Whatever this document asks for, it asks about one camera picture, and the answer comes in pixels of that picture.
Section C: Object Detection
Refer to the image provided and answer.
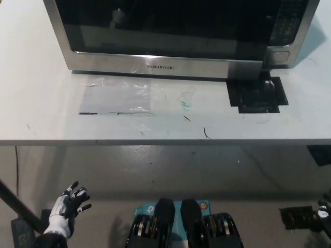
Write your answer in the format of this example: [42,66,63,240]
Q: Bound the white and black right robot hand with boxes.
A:
[313,189,331,223]

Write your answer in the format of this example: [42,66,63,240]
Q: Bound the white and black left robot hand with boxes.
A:
[48,180,93,238]

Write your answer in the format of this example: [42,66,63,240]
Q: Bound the robot legs and feet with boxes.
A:
[125,197,246,248]

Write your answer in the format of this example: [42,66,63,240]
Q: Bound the stainless steel Farberware microwave body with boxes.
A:
[42,0,318,81]

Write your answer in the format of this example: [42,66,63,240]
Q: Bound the black tape patch on floor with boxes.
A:
[278,205,318,230]

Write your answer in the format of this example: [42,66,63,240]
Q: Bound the black pole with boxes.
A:
[0,177,47,234]

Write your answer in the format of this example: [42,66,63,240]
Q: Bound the black floor pad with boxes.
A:
[10,208,51,248]

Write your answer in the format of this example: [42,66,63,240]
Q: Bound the teal TP-Link box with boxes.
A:
[133,199,212,248]

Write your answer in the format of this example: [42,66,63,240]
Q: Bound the clear plastic film sheet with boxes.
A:
[77,76,200,116]

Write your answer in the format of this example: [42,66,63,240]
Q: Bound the black tape patch on table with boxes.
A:
[225,73,289,114]

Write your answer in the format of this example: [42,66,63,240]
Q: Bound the thin dark cable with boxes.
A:
[14,146,21,198]

